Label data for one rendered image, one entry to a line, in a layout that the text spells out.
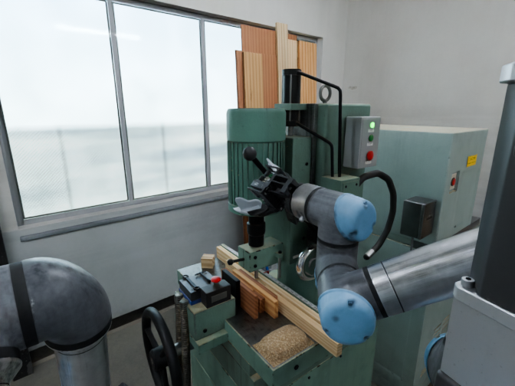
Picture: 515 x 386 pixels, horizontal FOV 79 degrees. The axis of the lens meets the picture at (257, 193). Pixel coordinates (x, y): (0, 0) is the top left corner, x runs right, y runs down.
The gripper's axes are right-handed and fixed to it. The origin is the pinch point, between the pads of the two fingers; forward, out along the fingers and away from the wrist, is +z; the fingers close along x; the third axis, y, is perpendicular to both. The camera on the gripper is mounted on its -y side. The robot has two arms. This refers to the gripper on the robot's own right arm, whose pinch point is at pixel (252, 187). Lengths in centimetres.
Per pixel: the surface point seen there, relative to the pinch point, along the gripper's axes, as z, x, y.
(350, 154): -1.5, -30.7, -21.2
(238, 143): 9.7, -8.6, 6.2
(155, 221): 147, 27, -54
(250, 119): 6.2, -14.4, 10.0
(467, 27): 54, -224, -105
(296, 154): 5.3, -18.8, -9.0
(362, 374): -10, 22, -87
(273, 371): -17.7, 32.8, -25.1
